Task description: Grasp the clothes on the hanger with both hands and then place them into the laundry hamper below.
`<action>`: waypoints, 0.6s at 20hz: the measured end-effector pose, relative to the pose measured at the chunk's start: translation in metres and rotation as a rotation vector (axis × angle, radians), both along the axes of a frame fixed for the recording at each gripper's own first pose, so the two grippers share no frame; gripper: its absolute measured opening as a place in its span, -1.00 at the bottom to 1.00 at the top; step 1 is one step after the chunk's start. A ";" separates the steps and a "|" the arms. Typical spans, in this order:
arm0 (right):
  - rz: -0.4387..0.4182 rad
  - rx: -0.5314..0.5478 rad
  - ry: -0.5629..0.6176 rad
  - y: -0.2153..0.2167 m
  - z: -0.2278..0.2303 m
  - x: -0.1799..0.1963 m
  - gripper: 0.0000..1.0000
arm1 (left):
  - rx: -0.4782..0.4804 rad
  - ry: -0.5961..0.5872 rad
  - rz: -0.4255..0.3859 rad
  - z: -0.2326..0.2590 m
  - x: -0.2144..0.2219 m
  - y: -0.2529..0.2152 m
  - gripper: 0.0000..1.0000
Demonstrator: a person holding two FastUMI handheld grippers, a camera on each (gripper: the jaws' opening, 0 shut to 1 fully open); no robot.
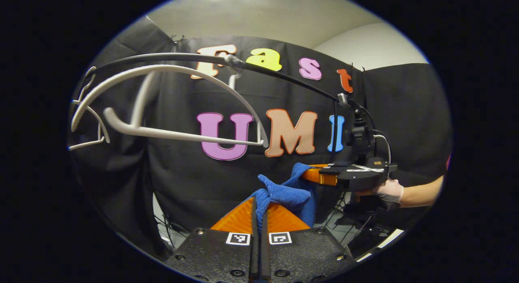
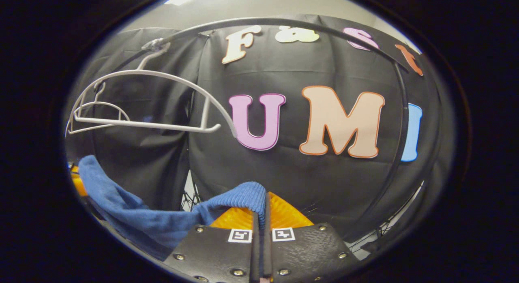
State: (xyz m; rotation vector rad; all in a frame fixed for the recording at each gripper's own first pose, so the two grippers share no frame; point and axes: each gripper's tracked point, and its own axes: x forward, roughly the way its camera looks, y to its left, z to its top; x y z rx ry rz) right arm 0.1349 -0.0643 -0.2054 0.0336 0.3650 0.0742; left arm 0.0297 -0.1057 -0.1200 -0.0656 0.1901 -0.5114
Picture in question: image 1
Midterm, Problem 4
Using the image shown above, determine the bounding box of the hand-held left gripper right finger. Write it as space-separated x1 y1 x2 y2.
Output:
259 202 357 283

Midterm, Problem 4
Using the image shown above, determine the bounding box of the white hanger with taped hook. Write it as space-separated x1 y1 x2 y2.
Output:
71 58 270 150

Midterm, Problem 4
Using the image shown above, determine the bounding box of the white strip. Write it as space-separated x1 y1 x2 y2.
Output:
357 229 406 262

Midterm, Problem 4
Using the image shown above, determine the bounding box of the tangle of black cables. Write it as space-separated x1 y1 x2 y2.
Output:
155 213 176 251

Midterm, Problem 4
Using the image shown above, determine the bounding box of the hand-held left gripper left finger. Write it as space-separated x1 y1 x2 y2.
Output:
165 197 260 283

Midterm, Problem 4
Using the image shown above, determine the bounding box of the black clothes rack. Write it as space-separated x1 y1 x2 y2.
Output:
83 52 350 154

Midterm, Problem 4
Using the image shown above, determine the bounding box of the black floor box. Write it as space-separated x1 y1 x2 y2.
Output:
348 226 390 257

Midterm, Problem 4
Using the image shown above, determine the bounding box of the blue corduroy jacket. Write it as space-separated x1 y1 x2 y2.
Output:
245 162 321 229

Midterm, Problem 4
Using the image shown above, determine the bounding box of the black backdrop cloth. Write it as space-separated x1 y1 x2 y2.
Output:
69 15 453 259

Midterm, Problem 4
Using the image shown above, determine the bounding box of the crumpled silver tape wrap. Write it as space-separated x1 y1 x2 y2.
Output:
224 54 247 69

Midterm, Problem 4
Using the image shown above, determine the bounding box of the thin grey cable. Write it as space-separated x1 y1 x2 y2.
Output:
374 134 392 165

